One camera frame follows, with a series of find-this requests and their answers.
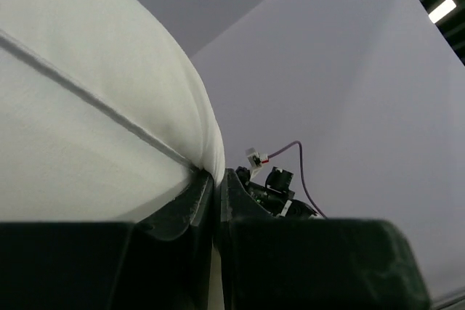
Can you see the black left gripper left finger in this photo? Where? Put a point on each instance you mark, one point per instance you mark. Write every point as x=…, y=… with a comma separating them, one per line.
x=161, y=262

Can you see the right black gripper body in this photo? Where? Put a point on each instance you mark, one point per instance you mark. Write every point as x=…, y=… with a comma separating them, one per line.
x=268, y=199

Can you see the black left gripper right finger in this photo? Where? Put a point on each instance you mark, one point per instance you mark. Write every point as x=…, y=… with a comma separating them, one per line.
x=294, y=263

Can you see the white pillow insert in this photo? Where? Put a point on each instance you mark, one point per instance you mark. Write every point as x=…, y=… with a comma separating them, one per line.
x=103, y=115

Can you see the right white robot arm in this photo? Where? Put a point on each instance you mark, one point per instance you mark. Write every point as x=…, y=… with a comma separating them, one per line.
x=287, y=194

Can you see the ceiling light fixture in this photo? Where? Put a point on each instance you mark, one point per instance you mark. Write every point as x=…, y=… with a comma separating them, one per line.
x=442, y=10

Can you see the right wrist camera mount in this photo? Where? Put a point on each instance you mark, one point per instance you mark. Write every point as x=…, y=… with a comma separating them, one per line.
x=257, y=161

